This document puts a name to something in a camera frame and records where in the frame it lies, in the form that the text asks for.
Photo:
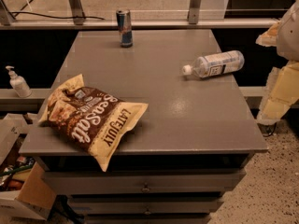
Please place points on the padded gripper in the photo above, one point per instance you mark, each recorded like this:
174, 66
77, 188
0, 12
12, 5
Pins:
290, 34

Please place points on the brown sea salt chip bag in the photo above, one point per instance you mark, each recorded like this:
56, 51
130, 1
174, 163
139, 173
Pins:
94, 120

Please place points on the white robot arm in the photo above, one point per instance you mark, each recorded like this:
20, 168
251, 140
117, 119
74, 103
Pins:
288, 35

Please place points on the blue silver redbull can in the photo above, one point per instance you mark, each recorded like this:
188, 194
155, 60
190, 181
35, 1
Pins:
125, 27

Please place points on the clear plastic water bottle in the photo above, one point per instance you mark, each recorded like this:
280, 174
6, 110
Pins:
215, 64

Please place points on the grey drawer cabinet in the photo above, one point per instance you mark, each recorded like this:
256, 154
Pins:
189, 148

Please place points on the white pump dispenser bottle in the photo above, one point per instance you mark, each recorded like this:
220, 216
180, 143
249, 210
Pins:
18, 83

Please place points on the cardboard box with clutter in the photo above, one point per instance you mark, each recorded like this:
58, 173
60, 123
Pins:
23, 193

